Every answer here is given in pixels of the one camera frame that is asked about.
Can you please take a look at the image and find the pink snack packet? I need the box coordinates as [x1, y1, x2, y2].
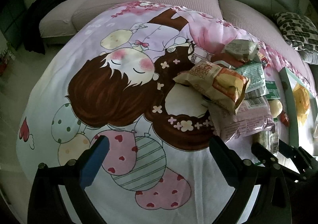
[208, 96, 274, 142]

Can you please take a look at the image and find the brown toast chip bag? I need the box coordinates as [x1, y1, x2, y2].
[174, 59, 250, 114]

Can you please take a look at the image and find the red wrapped candy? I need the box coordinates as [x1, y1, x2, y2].
[280, 111, 290, 127]

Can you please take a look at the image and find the green rimmed white tray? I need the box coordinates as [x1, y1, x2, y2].
[279, 67, 317, 157]

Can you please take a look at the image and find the white round candy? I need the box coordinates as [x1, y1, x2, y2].
[269, 99, 283, 118]

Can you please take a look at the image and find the orange cake snack packet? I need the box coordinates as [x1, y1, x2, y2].
[293, 83, 310, 124]

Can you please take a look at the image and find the green white snack bag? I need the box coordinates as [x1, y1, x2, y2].
[235, 62, 269, 99]

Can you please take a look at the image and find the pink cartoon print cloth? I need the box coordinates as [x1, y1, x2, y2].
[15, 0, 314, 224]

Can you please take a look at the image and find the grey pillow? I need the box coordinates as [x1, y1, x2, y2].
[299, 51, 318, 65]

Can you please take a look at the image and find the red orange snack bag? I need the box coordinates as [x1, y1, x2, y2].
[210, 53, 242, 69]

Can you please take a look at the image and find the grey green wrapped snack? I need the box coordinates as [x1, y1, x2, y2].
[222, 39, 260, 62]

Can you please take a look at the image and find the black white patterned pillow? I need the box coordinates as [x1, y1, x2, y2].
[273, 12, 317, 53]

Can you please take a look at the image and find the pink sofa seat cover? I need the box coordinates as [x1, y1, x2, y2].
[39, 0, 317, 85]

